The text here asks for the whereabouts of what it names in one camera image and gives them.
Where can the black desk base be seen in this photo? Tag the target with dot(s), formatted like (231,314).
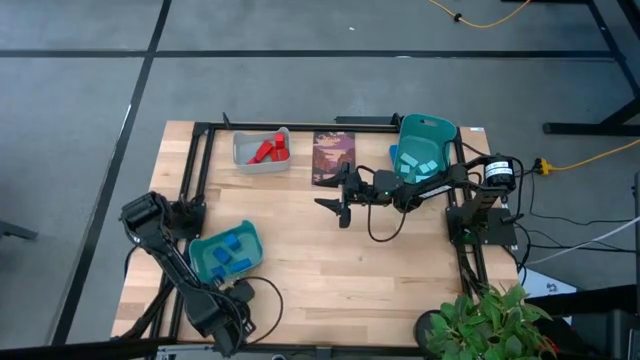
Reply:
(575,128)

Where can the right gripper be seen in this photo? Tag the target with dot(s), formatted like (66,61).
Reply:
(362,192)

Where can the grey plastic bin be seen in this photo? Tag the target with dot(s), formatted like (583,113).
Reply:
(245,150)

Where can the black equipment case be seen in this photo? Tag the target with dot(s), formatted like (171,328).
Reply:
(610,325)

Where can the teal plastic bin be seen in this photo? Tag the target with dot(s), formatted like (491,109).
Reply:
(425,135)
(250,245)

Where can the grey metal bar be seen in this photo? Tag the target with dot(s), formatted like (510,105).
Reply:
(17,231)

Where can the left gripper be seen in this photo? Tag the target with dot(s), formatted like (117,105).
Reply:
(227,325)

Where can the blue wedge block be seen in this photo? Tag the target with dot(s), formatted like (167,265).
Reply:
(232,242)

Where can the landscape picture card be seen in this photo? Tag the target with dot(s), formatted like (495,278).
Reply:
(330,150)

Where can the artificial potted plant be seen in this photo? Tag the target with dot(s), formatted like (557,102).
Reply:
(485,325)

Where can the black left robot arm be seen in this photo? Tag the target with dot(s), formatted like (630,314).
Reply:
(165,250)

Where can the red block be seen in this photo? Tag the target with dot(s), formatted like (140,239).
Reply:
(262,151)
(279,140)
(282,154)

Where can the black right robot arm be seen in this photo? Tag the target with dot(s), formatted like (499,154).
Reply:
(465,185)

